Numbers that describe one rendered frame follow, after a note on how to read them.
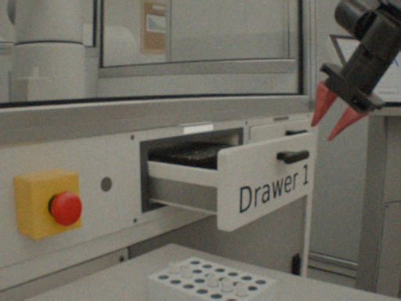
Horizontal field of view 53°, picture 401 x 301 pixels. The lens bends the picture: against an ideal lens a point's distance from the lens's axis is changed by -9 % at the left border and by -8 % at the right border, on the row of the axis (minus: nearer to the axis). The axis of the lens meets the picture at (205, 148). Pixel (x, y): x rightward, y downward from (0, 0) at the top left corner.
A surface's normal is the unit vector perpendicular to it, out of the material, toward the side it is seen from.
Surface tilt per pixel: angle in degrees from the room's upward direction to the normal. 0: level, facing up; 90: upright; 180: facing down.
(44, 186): 90
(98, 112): 90
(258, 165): 90
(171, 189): 90
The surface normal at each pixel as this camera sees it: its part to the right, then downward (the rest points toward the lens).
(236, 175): 0.80, 0.08
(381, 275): 0.21, 0.14
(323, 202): -0.67, 0.11
